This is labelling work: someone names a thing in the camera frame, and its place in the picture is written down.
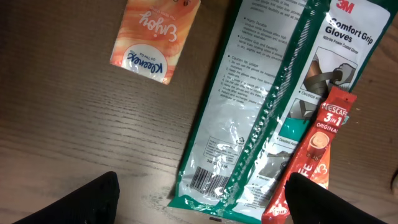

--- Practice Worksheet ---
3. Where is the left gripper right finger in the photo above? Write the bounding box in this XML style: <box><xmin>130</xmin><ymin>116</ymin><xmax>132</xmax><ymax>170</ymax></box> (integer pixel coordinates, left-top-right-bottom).
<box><xmin>285</xmin><ymin>172</ymin><xmax>386</xmax><ymax>224</ymax></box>

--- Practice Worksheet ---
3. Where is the green white 3M package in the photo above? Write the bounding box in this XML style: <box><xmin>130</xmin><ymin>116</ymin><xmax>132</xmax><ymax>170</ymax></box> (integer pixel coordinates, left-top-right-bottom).
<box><xmin>169</xmin><ymin>0</ymin><xmax>397</xmax><ymax>223</ymax></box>

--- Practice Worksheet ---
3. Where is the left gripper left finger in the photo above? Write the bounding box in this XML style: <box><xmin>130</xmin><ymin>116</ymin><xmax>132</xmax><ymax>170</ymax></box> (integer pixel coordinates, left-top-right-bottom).
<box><xmin>14</xmin><ymin>171</ymin><xmax>120</xmax><ymax>224</ymax></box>

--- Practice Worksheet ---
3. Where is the red Nescafe coffee sachet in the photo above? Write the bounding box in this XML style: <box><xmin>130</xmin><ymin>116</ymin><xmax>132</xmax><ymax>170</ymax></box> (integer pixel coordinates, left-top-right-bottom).
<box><xmin>262</xmin><ymin>86</ymin><xmax>357</xmax><ymax>224</ymax></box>

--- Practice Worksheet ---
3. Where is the orange Kleenex tissue pack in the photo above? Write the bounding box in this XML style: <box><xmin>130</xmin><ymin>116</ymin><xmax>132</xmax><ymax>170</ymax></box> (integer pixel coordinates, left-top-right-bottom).
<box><xmin>110</xmin><ymin>0</ymin><xmax>201</xmax><ymax>85</ymax></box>

